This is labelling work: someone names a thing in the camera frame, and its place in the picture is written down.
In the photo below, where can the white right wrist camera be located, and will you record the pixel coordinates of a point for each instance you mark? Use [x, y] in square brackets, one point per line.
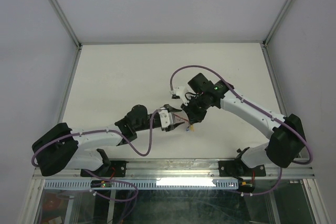
[182, 93]

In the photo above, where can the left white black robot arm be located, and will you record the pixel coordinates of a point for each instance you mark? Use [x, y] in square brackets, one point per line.
[63, 147]

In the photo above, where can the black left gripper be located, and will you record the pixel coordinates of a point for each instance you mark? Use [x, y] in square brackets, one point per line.
[170, 109]

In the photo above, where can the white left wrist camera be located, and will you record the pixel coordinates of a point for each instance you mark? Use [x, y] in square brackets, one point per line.
[166, 118]

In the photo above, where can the aluminium frame post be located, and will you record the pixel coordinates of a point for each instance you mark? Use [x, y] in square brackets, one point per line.
[65, 22]
[280, 16]

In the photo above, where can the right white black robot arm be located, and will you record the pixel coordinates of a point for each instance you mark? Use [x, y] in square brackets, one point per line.
[284, 133]

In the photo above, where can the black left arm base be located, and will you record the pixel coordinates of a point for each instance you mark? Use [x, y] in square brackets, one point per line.
[117, 168]

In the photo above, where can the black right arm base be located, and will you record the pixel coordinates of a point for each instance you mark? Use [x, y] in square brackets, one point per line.
[238, 170]

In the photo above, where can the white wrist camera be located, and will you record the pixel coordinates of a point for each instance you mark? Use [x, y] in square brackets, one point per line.
[182, 93]
[166, 118]

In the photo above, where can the aluminium front rail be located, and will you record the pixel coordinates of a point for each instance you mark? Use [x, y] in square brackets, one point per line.
[144, 168]

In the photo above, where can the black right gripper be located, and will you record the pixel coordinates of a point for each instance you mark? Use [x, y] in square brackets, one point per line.
[193, 118]

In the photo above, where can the right aluminium frame post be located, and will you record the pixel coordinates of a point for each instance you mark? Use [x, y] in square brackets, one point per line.
[280, 16]

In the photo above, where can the perforated grey cable duct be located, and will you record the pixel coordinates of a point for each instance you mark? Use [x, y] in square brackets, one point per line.
[151, 184]

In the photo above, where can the left aluminium frame post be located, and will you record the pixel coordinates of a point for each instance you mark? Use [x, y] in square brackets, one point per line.
[65, 22]

